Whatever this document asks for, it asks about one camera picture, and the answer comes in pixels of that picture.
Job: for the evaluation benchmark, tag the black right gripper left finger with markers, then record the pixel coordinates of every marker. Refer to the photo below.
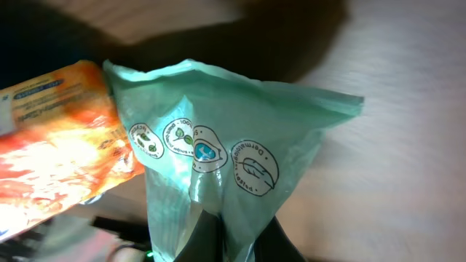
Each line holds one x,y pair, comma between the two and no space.
206,241

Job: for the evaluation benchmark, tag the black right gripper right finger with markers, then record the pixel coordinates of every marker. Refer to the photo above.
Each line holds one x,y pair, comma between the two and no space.
273,245

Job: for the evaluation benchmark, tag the small teal wipes packet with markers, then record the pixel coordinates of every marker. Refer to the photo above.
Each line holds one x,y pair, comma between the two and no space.
210,139

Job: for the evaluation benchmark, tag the orange tissue pack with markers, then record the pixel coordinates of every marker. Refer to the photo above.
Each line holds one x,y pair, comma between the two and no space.
61,143

